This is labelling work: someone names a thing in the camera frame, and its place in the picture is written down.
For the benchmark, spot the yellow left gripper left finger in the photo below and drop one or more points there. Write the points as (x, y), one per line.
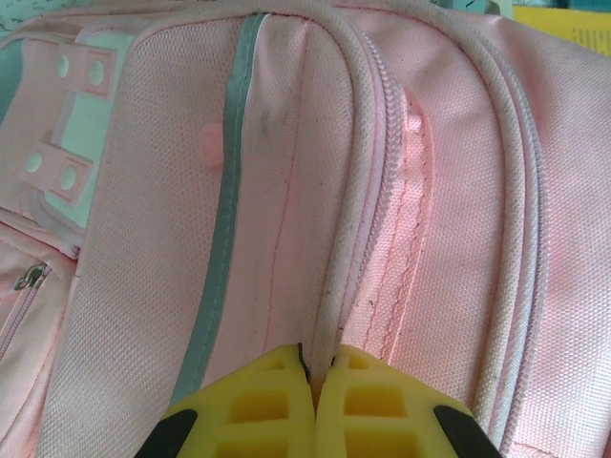
(267, 381)

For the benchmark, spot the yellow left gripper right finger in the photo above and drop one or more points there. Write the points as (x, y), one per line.
(382, 396)

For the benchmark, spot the pink student backpack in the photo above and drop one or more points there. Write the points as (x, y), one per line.
(310, 191)

